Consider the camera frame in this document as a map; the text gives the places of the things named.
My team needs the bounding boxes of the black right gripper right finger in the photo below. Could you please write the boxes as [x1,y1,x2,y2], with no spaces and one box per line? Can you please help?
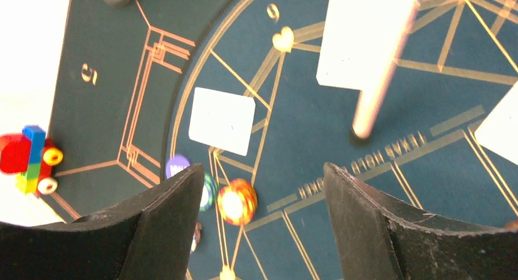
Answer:
[323,163,517,279]

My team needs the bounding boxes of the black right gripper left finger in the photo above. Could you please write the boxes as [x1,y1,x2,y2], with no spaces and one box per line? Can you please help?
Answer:
[1,164,204,279]

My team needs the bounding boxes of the green chip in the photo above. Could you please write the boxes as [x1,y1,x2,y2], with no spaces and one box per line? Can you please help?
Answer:
[199,172,219,212]

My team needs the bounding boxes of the blue small blind button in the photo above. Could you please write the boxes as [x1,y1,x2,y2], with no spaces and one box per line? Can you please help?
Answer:
[164,154,191,179]

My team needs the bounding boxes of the red chip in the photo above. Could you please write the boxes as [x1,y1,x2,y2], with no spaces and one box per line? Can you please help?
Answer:
[217,179,258,226]

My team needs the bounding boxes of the dealt card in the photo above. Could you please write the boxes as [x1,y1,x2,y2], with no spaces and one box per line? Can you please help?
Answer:
[316,0,382,90]
[188,87,255,156]
[475,83,517,164]

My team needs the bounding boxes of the colourful toy blocks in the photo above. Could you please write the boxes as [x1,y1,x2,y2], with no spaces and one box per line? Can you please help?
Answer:
[1,125,64,196]

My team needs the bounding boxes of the round dark blue mat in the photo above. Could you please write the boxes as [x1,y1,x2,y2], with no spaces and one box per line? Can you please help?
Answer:
[168,0,517,279]

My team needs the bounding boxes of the dark green poker mat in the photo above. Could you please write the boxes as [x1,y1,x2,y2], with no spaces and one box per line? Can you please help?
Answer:
[45,0,230,221]

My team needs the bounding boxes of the pink tripod stand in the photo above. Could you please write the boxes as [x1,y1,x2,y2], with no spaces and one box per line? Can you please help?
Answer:
[351,0,421,140]

